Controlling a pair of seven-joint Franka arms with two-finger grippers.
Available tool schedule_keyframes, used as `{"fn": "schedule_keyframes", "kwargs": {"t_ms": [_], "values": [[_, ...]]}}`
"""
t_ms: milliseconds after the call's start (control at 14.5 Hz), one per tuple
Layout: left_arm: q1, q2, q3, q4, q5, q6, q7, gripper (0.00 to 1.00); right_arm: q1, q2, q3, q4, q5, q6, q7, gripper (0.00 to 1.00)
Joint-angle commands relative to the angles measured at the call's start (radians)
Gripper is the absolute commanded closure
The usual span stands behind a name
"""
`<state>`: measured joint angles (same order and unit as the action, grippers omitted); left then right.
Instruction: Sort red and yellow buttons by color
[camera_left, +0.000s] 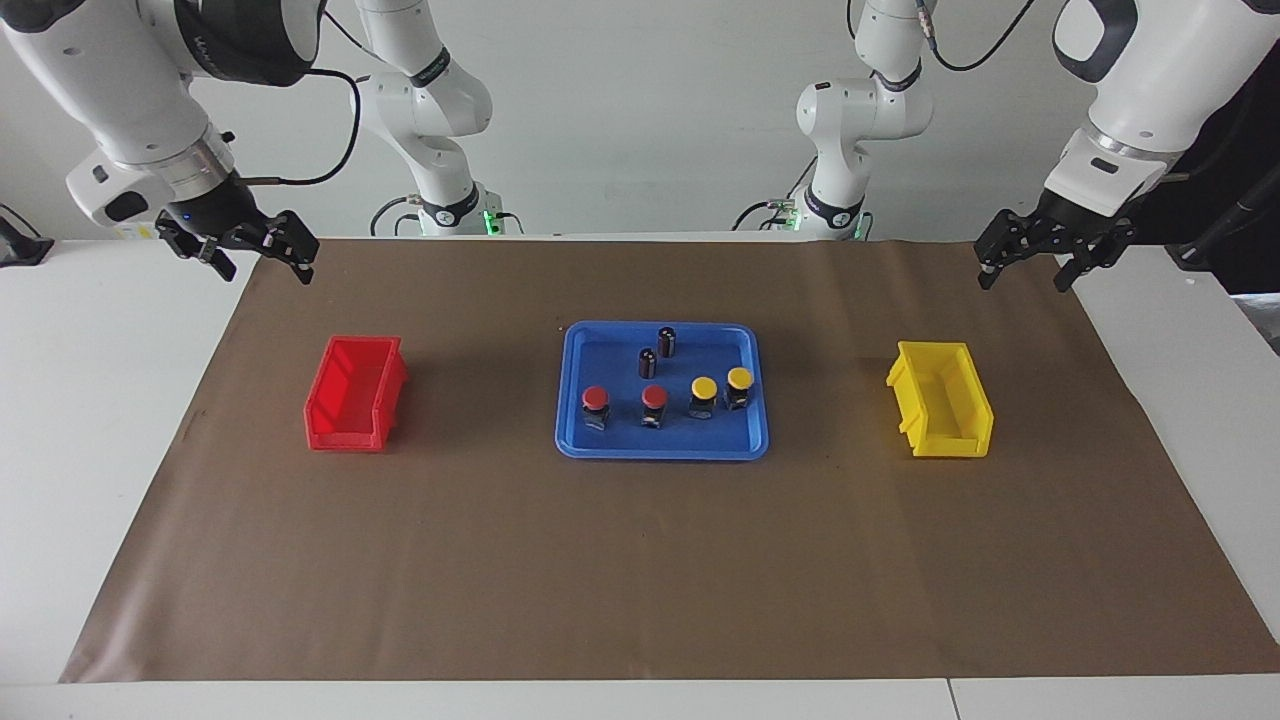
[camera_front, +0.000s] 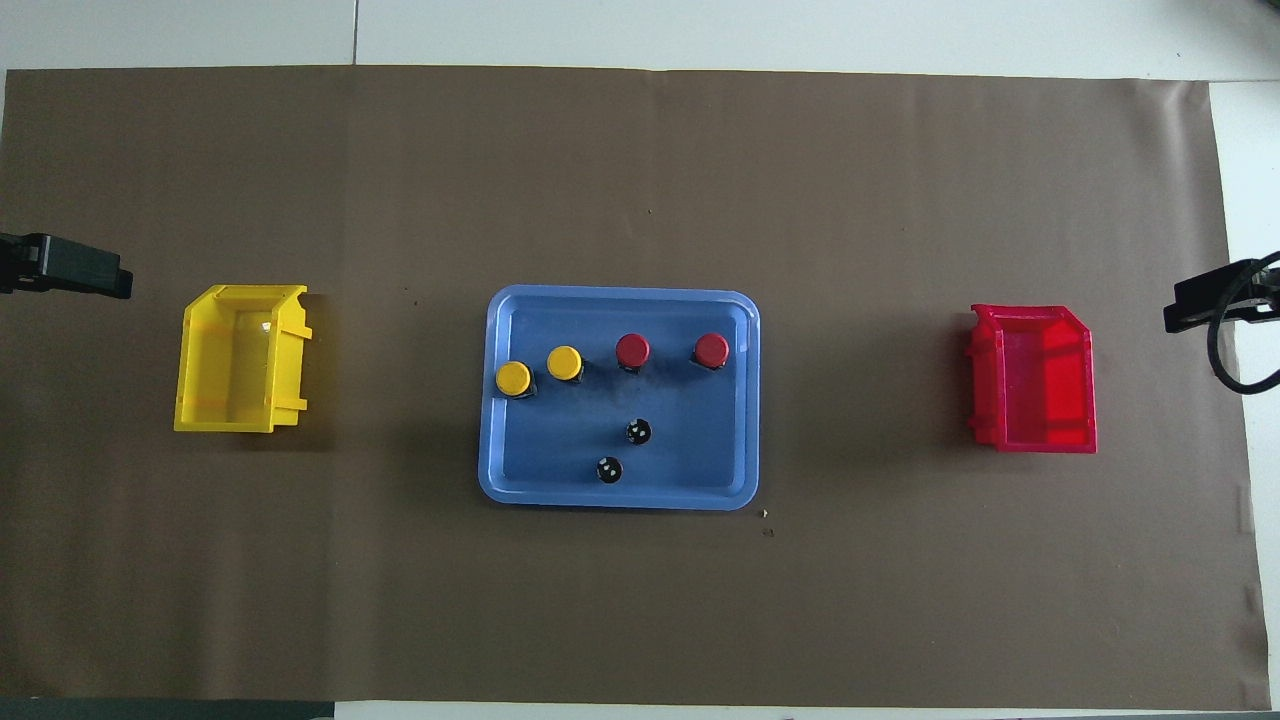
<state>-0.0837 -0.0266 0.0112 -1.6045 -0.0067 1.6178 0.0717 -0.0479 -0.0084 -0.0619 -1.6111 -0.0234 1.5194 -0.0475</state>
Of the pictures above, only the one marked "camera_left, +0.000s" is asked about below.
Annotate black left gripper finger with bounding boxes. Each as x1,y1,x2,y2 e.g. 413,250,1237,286
1055,222,1138,294
975,208,1051,292

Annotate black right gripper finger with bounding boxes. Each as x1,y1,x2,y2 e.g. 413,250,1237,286
262,210,321,287
180,235,238,282

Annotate black stand equipment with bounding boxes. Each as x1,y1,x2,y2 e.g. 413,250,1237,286
1165,60,1280,294

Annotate red plastic bin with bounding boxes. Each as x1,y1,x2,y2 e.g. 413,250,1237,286
303,334,410,453

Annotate yellow plastic bin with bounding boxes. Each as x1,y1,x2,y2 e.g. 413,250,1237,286
885,340,996,460

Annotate blue plastic tray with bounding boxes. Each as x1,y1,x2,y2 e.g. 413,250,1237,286
555,320,771,462

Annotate brown paper table mat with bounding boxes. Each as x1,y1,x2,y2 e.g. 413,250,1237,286
58,237,1280,684

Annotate black base cable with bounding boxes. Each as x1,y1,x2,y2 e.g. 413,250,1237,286
369,194,426,238
733,158,816,233

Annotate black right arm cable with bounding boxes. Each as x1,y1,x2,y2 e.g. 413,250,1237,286
238,8,376,188

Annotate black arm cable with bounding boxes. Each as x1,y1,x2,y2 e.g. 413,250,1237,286
848,0,1038,73
238,8,376,188

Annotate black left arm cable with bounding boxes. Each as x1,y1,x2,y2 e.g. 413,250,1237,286
848,0,1038,73

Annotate black box with cable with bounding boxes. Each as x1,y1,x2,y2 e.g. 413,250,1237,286
0,203,54,268

